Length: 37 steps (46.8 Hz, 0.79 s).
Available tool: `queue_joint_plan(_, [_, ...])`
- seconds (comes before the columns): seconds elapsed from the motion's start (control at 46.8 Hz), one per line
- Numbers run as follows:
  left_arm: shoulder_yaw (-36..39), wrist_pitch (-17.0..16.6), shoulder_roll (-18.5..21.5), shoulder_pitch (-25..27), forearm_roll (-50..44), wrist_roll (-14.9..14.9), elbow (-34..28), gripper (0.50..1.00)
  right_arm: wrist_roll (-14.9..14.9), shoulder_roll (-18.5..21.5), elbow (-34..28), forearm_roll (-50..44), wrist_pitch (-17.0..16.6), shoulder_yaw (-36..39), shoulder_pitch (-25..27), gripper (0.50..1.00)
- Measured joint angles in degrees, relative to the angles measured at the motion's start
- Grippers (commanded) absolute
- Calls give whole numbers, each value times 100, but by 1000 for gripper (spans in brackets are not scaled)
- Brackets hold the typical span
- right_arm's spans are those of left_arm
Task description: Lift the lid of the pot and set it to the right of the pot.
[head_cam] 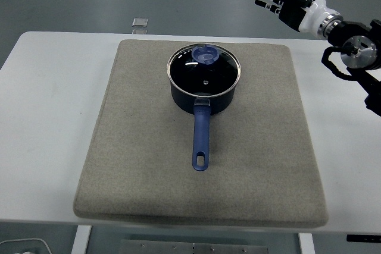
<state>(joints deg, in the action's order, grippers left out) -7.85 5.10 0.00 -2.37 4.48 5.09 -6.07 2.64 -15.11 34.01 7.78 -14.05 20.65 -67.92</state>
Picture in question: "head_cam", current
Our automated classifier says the glass pot lid blue knob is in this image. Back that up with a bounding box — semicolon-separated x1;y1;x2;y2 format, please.
166;43;242;99

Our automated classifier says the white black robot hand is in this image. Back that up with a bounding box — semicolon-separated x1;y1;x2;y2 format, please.
254;0;338;35

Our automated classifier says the grey metal plate with screws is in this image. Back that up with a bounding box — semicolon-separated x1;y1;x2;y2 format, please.
120;239;268;254

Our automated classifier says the dark blue pot long handle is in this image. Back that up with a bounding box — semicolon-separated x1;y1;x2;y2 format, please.
169;79;239;173

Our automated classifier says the white rounded object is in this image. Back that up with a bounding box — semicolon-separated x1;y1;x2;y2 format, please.
0;237;51;254

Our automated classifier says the white table leg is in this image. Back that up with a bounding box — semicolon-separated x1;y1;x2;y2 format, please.
72;225;92;254
298;232;316;254

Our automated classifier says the beige felt table mat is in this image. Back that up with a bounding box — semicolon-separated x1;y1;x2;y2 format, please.
73;39;330;227

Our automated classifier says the black flat bar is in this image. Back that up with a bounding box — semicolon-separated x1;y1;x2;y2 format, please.
346;234;381;243

